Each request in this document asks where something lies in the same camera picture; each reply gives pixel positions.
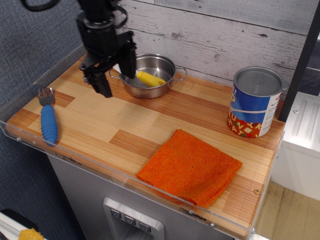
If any white yellow plastic knife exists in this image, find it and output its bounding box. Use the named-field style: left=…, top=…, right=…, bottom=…
left=123, top=70, right=167, bottom=89

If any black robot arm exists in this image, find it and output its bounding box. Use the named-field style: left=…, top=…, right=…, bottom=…
left=76, top=0, right=136, bottom=98

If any black right post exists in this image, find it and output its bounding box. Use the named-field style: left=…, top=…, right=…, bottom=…
left=278, top=1, right=320, bottom=122

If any orange knitted cloth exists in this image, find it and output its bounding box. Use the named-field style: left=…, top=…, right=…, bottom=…
left=136, top=129, right=243, bottom=208

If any clear acrylic table guard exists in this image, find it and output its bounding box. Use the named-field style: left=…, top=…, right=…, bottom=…
left=0, top=48, right=285, bottom=240

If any blue handled fork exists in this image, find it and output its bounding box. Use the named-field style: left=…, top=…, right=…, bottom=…
left=38, top=87, right=58, bottom=147

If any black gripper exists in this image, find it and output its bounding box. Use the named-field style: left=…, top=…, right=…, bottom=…
left=76, top=11, right=137, bottom=98

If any grey toy fridge cabinet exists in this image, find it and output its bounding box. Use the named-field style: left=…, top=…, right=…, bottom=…
left=49, top=156, right=232, bottom=240

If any stainless steel pot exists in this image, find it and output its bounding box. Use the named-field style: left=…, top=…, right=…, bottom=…
left=108, top=53, right=188, bottom=99

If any blue soup can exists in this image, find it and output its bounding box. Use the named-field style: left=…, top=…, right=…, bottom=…
left=227, top=66, right=289, bottom=138

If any white toy appliance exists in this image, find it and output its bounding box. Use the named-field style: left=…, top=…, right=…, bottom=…
left=271, top=92, right=320, bottom=200

